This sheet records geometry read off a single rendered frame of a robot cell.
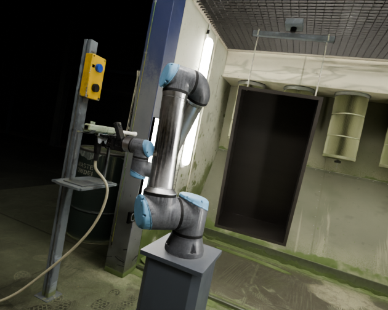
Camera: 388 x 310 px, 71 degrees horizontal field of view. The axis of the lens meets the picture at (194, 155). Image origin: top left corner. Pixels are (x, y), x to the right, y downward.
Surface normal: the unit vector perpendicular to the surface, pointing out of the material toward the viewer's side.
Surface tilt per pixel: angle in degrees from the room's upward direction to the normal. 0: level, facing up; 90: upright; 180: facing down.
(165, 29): 90
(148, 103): 90
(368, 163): 90
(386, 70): 90
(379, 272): 57
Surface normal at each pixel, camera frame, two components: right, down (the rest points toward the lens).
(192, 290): 0.39, 0.14
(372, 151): -0.37, -0.01
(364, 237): -0.20, -0.55
